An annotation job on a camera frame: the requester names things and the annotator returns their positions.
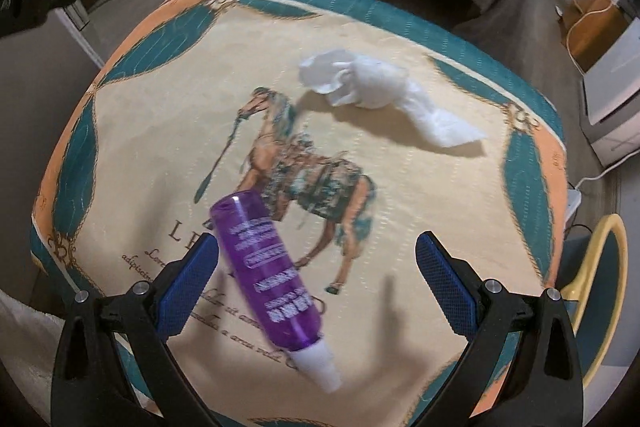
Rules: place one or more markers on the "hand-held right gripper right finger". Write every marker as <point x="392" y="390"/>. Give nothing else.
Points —
<point x="447" y="287"/>

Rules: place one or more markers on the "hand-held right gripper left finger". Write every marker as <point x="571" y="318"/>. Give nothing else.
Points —
<point x="187" y="292"/>

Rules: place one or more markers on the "purple wrapper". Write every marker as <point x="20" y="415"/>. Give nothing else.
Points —
<point x="270" y="287"/>

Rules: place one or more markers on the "yellow rimmed teal trash bin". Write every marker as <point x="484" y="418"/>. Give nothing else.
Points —
<point x="614" y="257"/>

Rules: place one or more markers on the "printed teal orange mat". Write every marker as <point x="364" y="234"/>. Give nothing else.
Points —
<point x="425" y="192"/>

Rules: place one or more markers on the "white power strip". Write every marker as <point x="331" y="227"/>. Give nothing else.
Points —
<point x="573" y="207"/>

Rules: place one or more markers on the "crumpled white tissue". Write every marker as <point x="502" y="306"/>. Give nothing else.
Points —
<point x="370" y="82"/>

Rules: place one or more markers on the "white air purifier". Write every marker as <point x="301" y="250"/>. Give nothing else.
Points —
<point x="615" y="97"/>

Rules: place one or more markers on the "wooden cabinet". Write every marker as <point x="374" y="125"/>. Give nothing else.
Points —
<point x="595" y="39"/>

